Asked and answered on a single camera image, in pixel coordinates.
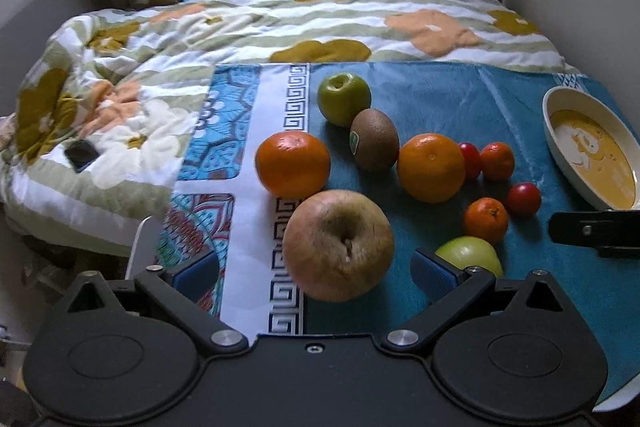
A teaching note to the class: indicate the dark green apple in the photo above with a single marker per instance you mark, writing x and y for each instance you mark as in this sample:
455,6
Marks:
342,97

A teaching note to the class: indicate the black phone on duvet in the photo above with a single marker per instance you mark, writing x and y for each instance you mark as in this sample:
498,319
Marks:
81,154

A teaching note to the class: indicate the large brownish apple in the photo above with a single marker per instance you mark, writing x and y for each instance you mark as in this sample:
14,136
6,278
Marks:
337,245

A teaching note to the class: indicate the floral striped duvet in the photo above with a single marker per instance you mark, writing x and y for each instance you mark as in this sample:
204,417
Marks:
133,84

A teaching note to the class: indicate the cherry tomato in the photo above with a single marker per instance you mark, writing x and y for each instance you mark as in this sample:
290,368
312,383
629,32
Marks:
523,199
472,160

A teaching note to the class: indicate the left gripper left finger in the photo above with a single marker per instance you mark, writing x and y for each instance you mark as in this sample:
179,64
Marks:
172,296

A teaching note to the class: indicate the light green apple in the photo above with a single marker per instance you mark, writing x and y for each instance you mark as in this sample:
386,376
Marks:
465,251

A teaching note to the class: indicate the large orange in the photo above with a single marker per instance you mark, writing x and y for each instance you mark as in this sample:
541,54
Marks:
430,168
292,164

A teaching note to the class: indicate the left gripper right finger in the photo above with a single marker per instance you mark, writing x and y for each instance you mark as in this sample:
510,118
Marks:
453,295

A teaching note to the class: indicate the cream bowl yellow print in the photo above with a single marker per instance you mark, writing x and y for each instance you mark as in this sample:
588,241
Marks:
593,148

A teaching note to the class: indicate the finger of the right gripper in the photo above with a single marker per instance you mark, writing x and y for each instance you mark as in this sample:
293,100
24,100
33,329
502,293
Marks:
612,233

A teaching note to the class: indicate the blue patterned cloth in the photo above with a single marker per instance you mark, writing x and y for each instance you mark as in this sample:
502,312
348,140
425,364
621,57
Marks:
219,205

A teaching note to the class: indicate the brown kiwi with sticker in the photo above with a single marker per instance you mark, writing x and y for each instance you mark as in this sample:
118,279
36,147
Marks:
373,140

